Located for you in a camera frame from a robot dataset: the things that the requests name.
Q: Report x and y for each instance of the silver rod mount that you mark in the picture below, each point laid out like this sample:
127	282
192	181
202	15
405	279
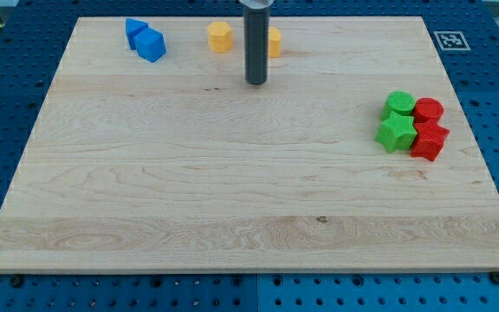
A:
256	3

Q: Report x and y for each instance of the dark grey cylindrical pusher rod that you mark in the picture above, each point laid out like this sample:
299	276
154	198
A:
256	42

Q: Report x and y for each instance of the yellow heart block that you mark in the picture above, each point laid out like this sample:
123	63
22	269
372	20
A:
275	42

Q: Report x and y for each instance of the yellow pentagon block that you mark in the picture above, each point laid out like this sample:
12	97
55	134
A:
220	37

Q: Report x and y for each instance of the blue cube block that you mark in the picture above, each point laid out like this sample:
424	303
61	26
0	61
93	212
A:
150	44

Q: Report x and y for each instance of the blue triangle block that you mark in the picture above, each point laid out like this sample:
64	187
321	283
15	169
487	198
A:
132	28

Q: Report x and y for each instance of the light wooden board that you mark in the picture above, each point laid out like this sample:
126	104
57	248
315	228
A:
181	166

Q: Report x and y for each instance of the green cylinder block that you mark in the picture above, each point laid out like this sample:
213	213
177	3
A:
399	102

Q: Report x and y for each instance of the green star block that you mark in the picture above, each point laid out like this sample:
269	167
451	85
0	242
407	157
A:
397	132

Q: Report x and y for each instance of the red cylinder block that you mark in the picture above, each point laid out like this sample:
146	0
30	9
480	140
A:
427	109

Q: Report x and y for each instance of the white fiducial marker tag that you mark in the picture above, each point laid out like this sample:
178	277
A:
451	40

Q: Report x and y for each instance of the red star block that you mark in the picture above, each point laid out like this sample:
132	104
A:
429	140

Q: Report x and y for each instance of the black bolt right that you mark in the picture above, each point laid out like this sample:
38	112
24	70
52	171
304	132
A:
494	277

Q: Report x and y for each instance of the black bolt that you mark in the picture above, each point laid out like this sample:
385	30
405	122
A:
494	277
16	281

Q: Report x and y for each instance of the black bolt left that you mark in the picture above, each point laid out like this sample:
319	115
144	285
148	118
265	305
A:
16	281

